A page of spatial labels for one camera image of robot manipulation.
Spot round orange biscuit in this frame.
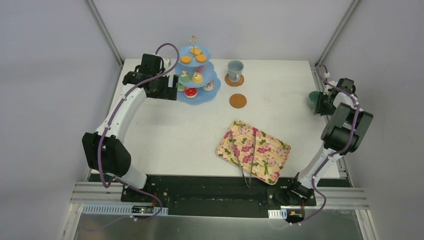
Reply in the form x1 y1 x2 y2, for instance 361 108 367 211
180 55 192 65
195 54 208 63

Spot metal frame rail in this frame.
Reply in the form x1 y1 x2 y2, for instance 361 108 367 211
84 0 124 69
314 0 363 66

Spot metal serving tongs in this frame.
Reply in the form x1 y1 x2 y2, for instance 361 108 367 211
228 128 258 188

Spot white cable duct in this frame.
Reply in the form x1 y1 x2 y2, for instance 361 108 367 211
267 208 288 220
82 203 169 217

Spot dark green flower donut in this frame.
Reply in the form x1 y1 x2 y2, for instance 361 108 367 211
179 69 192 83

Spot round orange biscuit top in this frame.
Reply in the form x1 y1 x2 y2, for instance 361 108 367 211
195 54 208 63

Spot chocolate drizzle white donut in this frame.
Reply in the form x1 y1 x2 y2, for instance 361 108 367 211
202 80 215 92

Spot light green frosted donut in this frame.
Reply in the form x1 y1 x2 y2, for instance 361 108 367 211
177 83 186 92

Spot small round brown coaster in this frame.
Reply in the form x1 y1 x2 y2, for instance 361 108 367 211
229 93 247 109

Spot pink frosted cake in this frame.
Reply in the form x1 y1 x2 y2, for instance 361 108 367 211
195 65 206 73

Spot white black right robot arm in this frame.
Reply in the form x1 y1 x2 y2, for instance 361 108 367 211
283 78 374 205

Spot white right cable duct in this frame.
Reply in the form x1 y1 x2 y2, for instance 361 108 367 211
267 208 288 220

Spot light blue teacup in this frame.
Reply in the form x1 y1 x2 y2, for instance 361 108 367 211
227 60 244 83

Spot metal frame rail right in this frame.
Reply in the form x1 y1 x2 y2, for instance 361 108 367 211
314 0 363 66

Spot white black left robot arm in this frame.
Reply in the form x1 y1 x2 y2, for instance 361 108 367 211
82 53 178 203

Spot green teacup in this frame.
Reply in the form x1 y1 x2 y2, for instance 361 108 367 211
307 91 320 109

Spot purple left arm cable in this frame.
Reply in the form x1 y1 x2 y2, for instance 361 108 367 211
96 42 181 222

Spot large round brown coaster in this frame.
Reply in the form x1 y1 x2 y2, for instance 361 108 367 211
224 73 245 87

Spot white left cable duct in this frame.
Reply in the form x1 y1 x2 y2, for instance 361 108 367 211
82 203 169 217

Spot blue three-tier cake stand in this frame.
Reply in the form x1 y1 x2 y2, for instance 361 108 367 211
174 35 221 106

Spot red frosted donut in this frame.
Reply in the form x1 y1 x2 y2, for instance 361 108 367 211
184 87 198 99

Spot floral rectangular tray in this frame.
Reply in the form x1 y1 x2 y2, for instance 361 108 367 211
215 120 291 186

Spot metal frame rail left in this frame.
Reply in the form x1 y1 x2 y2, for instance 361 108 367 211
84 0 124 69

